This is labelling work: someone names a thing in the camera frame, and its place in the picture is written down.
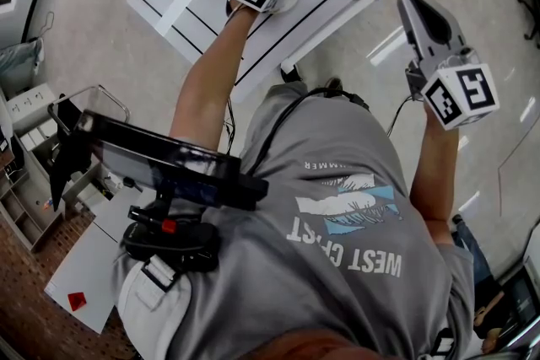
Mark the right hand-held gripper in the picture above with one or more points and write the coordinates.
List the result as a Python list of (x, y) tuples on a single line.
[(464, 97)]

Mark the person's dark shoe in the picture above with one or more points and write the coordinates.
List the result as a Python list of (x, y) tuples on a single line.
[(291, 73), (333, 83)]

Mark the small red object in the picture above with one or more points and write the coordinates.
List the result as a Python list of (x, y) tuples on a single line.
[(77, 301)]

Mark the black chair with metal frame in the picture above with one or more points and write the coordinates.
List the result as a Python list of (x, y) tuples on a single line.
[(67, 156)]

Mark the white drawer cabinet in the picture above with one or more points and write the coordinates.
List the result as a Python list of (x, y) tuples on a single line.
[(29, 105)]

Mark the grey plastic bag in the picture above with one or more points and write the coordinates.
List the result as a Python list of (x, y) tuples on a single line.
[(19, 67)]

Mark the person's left forearm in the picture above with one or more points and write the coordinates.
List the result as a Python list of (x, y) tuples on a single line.
[(202, 84)]

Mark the person's grey printed t-shirt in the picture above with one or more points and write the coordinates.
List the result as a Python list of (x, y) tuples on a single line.
[(274, 286)]

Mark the grey desk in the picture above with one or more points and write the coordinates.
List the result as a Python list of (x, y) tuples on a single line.
[(84, 257)]

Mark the grey shelf unit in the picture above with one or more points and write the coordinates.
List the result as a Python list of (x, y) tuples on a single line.
[(25, 215)]

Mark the black body-worn monitor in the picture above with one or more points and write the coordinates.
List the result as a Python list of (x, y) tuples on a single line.
[(169, 164)]

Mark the black monitor mount clamp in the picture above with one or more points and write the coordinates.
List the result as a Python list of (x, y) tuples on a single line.
[(177, 244)]

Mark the person's right forearm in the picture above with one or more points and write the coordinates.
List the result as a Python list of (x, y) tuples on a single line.
[(439, 181)]

